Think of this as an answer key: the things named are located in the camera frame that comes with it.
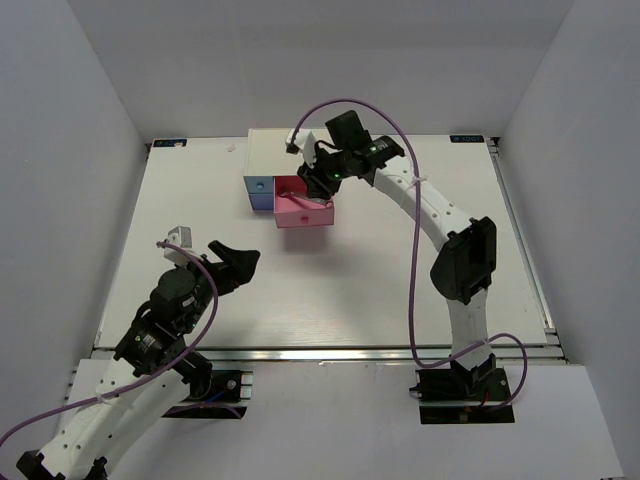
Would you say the pink drawer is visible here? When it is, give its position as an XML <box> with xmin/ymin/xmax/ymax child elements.
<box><xmin>273</xmin><ymin>176</ymin><xmax>335</xmax><ymax>228</ymax></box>

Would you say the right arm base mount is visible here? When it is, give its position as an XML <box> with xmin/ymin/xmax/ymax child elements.
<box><xmin>409</xmin><ymin>368</ymin><xmax>515</xmax><ymax>425</ymax></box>

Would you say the blue label sticker left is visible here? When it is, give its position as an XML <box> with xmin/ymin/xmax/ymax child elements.
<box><xmin>152</xmin><ymin>138</ymin><xmax>187</xmax><ymax>148</ymax></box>

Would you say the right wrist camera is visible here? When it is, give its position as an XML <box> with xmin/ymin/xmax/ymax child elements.
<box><xmin>285</xmin><ymin>129</ymin><xmax>317</xmax><ymax>168</ymax></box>

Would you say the blue label sticker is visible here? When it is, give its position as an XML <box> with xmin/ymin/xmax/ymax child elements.
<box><xmin>152</xmin><ymin>138</ymin><xmax>187</xmax><ymax>148</ymax></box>
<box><xmin>449</xmin><ymin>134</ymin><xmax>485</xmax><ymax>143</ymax></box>

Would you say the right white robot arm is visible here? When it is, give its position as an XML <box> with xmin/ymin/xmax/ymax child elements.
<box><xmin>286</xmin><ymin>110</ymin><xmax>497</xmax><ymax>399</ymax></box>

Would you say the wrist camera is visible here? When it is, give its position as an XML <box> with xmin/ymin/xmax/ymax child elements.
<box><xmin>285</xmin><ymin>129</ymin><xmax>317</xmax><ymax>168</ymax></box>
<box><xmin>160</xmin><ymin>226</ymin><xmax>194</xmax><ymax>266</ymax></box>

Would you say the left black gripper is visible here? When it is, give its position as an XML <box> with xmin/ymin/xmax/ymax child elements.
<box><xmin>176</xmin><ymin>240</ymin><xmax>260</xmax><ymax>333</ymax></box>

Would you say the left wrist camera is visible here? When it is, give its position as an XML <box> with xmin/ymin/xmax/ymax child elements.
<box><xmin>160</xmin><ymin>226</ymin><xmax>194</xmax><ymax>266</ymax></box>

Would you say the silver combination wrench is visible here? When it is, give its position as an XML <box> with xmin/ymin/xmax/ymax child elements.
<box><xmin>277</xmin><ymin>189</ymin><xmax>333</xmax><ymax>208</ymax></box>

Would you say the white drawer cabinet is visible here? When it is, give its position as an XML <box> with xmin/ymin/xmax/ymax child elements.
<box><xmin>244</xmin><ymin>128</ymin><xmax>303</xmax><ymax>177</ymax></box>

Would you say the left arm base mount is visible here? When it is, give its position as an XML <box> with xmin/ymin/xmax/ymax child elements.
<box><xmin>163</xmin><ymin>369</ymin><xmax>254</xmax><ymax>420</ymax></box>

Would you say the blue label sticker right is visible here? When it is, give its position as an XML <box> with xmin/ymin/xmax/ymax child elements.
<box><xmin>449</xmin><ymin>134</ymin><xmax>485</xmax><ymax>143</ymax></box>

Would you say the purple-blue wide drawer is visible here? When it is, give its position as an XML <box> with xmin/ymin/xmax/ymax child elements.
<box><xmin>249</xmin><ymin>193</ymin><xmax>274</xmax><ymax>212</ymax></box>

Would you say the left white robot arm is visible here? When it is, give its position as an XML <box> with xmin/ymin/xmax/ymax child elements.
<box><xmin>16</xmin><ymin>239</ymin><xmax>260</xmax><ymax>479</ymax></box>

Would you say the light blue small drawer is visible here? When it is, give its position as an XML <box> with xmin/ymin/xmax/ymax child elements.
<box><xmin>244</xmin><ymin>175</ymin><xmax>274</xmax><ymax>195</ymax></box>

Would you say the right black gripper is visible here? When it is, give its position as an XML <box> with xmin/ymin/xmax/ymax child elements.
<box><xmin>298</xmin><ymin>146</ymin><xmax>352</xmax><ymax>202</ymax></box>

